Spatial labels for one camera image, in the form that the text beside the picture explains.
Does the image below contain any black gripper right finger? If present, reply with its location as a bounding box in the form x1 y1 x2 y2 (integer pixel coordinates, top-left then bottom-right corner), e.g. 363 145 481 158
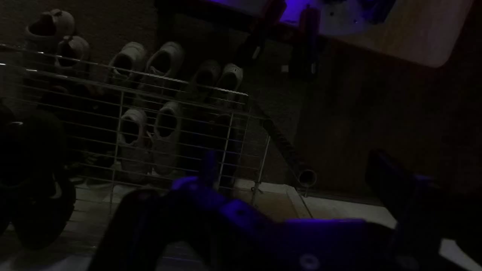
363 147 482 271

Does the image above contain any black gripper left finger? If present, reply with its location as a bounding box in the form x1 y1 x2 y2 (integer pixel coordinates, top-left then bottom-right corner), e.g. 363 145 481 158
89 148 398 271

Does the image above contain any dark metal tube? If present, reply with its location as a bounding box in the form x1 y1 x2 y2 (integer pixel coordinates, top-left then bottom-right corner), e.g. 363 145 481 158
249 96 319 188

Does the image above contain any white cup in rack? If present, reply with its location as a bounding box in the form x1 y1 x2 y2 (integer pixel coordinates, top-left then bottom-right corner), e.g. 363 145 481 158
116 105 151 174

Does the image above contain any light wooden table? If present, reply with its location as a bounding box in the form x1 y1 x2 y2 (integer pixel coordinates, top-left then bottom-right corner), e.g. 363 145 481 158
280 0 476 70

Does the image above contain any black shoe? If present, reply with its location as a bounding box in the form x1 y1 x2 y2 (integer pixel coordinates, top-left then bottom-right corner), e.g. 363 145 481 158
0 106 78 249

